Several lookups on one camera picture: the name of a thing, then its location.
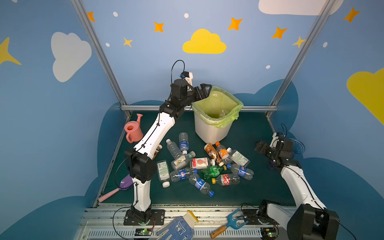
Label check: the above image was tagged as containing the pepsi bottle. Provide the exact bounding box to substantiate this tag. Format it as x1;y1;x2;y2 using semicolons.
171;168;198;182
227;164;254;181

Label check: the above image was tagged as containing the coke bottle yellow cap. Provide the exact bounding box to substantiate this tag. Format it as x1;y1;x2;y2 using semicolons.
212;174;240;186

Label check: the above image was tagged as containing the clear bottle blue label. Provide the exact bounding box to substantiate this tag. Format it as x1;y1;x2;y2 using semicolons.
179;132;190;154

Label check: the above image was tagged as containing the clear bottle white cap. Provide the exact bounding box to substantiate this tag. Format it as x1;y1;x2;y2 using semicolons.
166;139;183;160

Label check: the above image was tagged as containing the clear bottle green cap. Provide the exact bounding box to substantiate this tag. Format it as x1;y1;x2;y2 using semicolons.
171;151;196;170

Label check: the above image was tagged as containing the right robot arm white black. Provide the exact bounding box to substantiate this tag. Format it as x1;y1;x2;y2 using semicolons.
255;137;340;240

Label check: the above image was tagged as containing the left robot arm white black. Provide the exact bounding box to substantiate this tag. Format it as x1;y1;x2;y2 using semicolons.
125;79;212;224

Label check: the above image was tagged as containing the green bin liner bag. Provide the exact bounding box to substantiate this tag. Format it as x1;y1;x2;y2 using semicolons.
192;86;244;129

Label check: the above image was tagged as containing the white trash bin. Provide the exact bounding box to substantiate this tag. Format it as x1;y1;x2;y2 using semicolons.
194;113;232;144

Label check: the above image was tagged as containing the purple blue glass vase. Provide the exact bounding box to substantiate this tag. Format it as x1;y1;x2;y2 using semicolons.
269;138;306;170

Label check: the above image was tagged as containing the bottle orange cap orange label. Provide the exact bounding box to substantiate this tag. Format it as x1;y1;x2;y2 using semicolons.
215;142;232;165

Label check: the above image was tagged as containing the brown tea bottle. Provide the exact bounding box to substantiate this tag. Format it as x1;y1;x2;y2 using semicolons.
204;143;224;166

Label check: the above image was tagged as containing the green soda bottle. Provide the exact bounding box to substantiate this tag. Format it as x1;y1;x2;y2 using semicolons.
202;165;227;180

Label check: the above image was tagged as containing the pink watering can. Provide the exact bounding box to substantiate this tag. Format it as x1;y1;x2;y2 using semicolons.
124;114;144;144

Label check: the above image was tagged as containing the bottle red pink label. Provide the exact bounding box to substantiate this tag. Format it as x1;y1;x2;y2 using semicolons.
190;158;216;170

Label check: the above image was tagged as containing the clear bottle blue cap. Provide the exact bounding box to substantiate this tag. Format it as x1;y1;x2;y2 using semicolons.
189;174;215;198

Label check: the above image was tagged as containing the right circuit board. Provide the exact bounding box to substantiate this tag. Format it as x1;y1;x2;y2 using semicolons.
261;228;279;239

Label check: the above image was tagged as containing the circuit board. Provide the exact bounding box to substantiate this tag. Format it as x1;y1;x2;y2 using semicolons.
135;229;153;237
261;228;279;239

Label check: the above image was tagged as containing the blue garden hand rake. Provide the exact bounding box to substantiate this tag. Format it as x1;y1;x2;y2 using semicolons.
210;208;249;239

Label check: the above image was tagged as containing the purple pink toy shovel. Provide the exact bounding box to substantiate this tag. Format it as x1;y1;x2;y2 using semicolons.
98;175;134;203

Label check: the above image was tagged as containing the blue white work glove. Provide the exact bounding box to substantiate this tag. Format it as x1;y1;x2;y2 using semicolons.
156;211;199;240

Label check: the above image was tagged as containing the left circuit board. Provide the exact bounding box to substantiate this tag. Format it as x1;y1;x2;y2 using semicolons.
135;229;153;237

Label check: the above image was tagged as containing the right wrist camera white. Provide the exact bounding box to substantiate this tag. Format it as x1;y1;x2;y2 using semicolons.
270;132;285;148

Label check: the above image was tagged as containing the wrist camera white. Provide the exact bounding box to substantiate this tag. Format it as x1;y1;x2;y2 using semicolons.
180;71;193;86
270;132;285;148

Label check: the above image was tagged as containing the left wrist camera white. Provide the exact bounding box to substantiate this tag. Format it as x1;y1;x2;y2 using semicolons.
180;71;193;86

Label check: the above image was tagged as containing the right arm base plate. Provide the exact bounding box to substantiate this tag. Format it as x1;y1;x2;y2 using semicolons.
241;209;279;226

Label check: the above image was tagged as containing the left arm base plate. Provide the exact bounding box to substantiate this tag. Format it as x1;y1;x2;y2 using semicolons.
124;208;166;226

